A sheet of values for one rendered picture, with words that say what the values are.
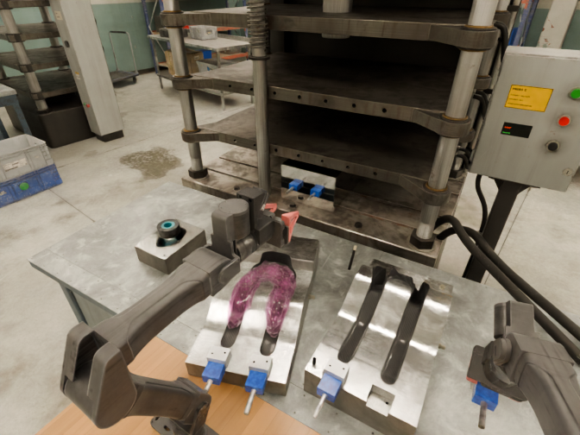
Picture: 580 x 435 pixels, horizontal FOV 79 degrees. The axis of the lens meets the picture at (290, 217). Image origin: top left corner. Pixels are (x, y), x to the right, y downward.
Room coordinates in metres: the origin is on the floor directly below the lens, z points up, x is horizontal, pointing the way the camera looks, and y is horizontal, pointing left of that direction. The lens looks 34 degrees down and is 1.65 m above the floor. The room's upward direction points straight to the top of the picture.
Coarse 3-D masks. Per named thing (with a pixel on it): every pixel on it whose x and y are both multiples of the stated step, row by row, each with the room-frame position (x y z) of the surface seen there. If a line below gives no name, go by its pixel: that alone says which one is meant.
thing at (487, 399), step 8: (472, 384) 0.43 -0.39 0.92; (480, 384) 0.42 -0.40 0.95; (472, 392) 0.41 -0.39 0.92; (480, 392) 0.40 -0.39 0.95; (488, 392) 0.40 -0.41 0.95; (472, 400) 0.39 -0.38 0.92; (480, 400) 0.39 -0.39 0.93; (488, 400) 0.38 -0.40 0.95; (496, 400) 0.38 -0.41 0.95; (480, 408) 0.37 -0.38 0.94; (488, 408) 0.38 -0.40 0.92; (480, 416) 0.35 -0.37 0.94; (480, 424) 0.34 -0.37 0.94
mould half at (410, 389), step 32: (352, 288) 0.72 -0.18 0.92; (384, 288) 0.71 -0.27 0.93; (448, 288) 0.78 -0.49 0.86; (352, 320) 0.63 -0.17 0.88; (384, 320) 0.63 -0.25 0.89; (320, 352) 0.53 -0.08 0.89; (384, 352) 0.53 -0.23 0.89; (416, 352) 0.54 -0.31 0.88; (352, 384) 0.45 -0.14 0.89; (384, 384) 0.45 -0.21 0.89; (416, 384) 0.45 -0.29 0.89; (352, 416) 0.42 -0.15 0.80; (384, 416) 0.39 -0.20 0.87; (416, 416) 0.38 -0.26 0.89
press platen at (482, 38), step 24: (168, 24) 1.63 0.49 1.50; (192, 24) 1.65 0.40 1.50; (216, 24) 1.65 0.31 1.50; (240, 24) 1.59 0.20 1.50; (288, 24) 1.48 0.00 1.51; (312, 24) 1.43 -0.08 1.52; (336, 24) 1.38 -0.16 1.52; (360, 24) 1.34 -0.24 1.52; (384, 24) 1.30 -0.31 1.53; (408, 24) 1.26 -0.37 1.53; (432, 24) 1.22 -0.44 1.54; (456, 24) 1.19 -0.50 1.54; (504, 24) 1.49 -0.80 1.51; (480, 48) 1.05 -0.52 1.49; (504, 48) 1.45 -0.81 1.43
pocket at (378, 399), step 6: (372, 384) 0.45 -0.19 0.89; (372, 390) 0.45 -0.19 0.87; (378, 390) 0.44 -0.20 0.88; (384, 390) 0.44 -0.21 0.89; (372, 396) 0.44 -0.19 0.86; (378, 396) 0.44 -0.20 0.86; (384, 396) 0.43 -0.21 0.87; (390, 396) 0.43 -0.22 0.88; (372, 402) 0.42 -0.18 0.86; (378, 402) 0.42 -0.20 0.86; (384, 402) 0.42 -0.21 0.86; (390, 402) 0.42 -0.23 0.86; (372, 408) 0.40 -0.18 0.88; (378, 408) 0.41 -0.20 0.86; (384, 408) 0.41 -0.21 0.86; (390, 408) 0.41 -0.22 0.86; (384, 414) 0.39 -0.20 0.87
